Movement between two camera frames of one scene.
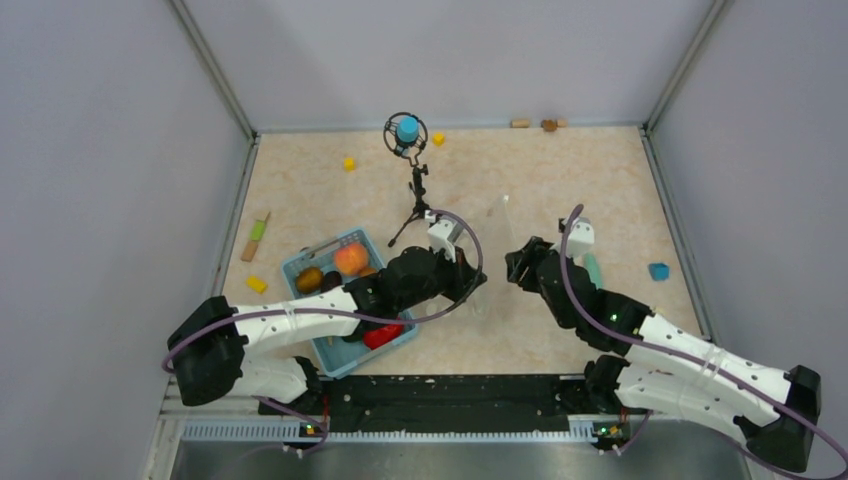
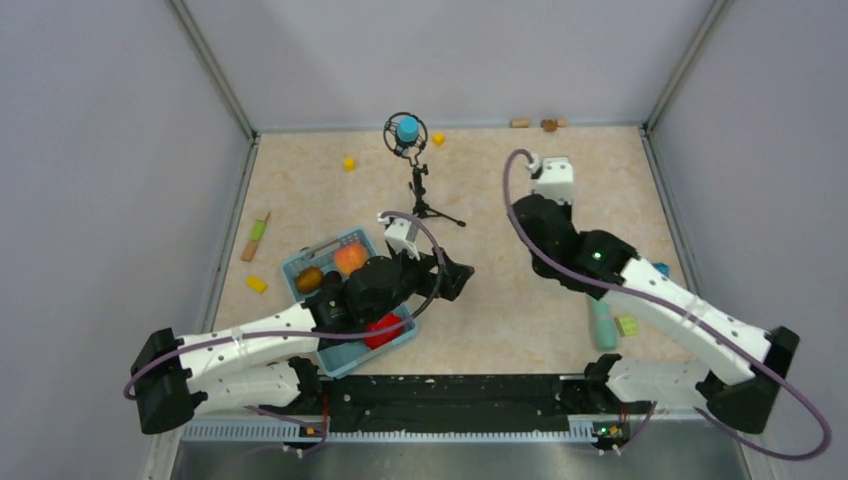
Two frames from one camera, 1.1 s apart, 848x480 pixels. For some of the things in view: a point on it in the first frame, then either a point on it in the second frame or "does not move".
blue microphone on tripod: x=405 y=134 does not move
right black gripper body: x=525 y=273 -> x=540 y=267
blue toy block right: x=659 y=271 does not move
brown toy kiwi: x=309 y=279 does not move
